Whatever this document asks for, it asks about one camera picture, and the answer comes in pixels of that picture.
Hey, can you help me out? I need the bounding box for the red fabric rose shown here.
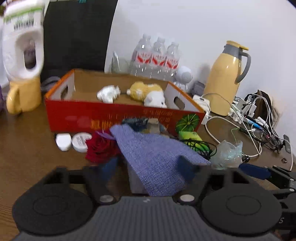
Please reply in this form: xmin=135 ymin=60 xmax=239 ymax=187
xmin=85 ymin=130 xmax=121 ymax=164

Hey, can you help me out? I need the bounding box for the purple knitted cloth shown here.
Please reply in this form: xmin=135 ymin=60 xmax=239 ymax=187
xmin=110 ymin=125 xmax=210 ymax=196

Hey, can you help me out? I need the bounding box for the blue yellow patterned pouch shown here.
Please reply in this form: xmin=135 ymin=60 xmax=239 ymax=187
xmin=121 ymin=118 xmax=170 ymax=136

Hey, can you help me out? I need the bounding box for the white round lid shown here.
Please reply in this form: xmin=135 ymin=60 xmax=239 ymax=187
xmin=55 ymin=133 xmax=72 ymax=152

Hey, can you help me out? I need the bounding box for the white round jar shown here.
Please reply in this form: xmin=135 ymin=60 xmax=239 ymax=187
xmin=71 ymin=133 xmax=92 ymax=153

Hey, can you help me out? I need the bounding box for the white power strip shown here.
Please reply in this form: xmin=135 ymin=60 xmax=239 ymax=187
xmin=228 ymin=97 xmax=257 ymax=124

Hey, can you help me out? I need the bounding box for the red cardboard box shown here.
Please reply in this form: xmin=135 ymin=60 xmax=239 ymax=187
xmin=45 ymin=69 xmax=205 ymax=135

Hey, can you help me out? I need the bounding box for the yellow thermos jug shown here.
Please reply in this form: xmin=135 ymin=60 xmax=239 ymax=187
xmin=203 ymin=41 xmax=251 ymax=116

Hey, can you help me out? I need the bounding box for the yellow ceramic mug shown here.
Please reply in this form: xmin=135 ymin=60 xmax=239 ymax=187
xmin=6 ymin=77 xmax=42 ymax=114

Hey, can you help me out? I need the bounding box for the white robot speaker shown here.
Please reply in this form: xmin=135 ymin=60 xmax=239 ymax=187
xmin=173 ymin=66 xmax=193 ymax=92

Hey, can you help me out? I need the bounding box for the yellow white plush toy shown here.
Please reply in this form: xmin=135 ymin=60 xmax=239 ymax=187
xmin=126 ymin=81 xmax=167 ymax=108

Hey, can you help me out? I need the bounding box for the right water bottle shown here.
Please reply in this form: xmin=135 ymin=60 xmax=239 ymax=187
xmin=165 ymin=42 xmax=180 ymax=81

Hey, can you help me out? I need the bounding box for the water bottle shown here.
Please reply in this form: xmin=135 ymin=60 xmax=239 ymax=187
xmin=150 ymin=37 xmax=166 ymax=80
xmin=130 ymin=34 xmax=152 ymax=78
xmin=165 ymin=42 xmax=180 ymax=81

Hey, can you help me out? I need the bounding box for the glass cup with spoon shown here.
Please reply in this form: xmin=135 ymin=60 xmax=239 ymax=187
xmin=111 ymin=51 xmax=130 ymax=74

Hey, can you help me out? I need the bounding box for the middle water bottle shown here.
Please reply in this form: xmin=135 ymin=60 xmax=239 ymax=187
xmin=150 ymin=37 xmax=166 ymax=80

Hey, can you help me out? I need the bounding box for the left water bottle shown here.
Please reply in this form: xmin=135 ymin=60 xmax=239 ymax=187
xmin=130 ymin=34 xmax=152 ymax=78

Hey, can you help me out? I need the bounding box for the black paper bag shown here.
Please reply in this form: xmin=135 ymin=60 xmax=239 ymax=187
xmin=41 ymin=1 xmax=117 ymax=81

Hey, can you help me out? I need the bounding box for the white detergent jug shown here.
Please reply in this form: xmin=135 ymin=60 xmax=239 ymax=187
xmin=2 ymin=1 xmax=45 ymax=81

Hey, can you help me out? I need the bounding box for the white charging cable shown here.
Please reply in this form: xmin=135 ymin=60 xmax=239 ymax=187
xmin=202 ymin=92 xmax=263 ymax=159

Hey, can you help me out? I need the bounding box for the grey coiled cable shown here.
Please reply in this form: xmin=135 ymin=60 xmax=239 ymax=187
xmin=40 ymin=76 xmax=61 ymax=93

